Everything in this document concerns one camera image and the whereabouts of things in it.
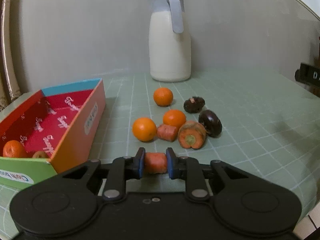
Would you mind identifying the dark water chestnut far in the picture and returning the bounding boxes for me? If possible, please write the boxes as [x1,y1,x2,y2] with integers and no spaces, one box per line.
[183,96,205,113]

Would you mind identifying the orange mandarin middle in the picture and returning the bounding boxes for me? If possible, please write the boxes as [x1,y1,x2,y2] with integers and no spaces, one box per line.
[163,109,187,128]

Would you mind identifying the colourful cardboard box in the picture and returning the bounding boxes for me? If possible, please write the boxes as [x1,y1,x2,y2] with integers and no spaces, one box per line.
[1,79,106,189]

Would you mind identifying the mandarin inside box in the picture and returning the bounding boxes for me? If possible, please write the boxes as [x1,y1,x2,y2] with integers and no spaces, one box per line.
[3,140,28,158]

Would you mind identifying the white thermos jug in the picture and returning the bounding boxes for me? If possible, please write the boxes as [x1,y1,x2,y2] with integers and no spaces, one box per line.
[149,0,191,82]

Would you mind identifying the orange mandarin far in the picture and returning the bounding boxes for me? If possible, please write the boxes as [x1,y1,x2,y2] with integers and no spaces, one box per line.
[153,87,174,107]

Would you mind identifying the small carrot piece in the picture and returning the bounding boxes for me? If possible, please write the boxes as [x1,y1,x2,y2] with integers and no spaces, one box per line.
[157,124,178,142]

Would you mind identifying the orange mandarin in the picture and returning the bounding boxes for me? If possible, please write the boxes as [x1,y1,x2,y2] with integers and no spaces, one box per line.
[153,87,174,107]
[163,109,187,128]
[132,117,157,142]

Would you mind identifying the beige curtain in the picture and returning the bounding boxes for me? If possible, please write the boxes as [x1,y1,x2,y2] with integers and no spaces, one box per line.
[1,0,22,111]

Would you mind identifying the green grid table mat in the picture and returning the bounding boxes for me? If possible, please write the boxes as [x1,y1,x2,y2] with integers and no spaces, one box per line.
[1,69,319,239]

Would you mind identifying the black object at right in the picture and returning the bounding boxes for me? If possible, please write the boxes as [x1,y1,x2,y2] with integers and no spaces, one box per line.
[295,63,320,88]

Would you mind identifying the large carrot chunk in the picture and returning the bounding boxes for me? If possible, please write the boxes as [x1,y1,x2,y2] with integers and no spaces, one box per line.
[178,121,207,150]

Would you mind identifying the carrot slice inside box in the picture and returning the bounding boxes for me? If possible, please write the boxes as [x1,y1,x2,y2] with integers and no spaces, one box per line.
[32,151,49,159]

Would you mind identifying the orange mandarin left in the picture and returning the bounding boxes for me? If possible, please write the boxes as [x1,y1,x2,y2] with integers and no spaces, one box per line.
[132,117,157,142]

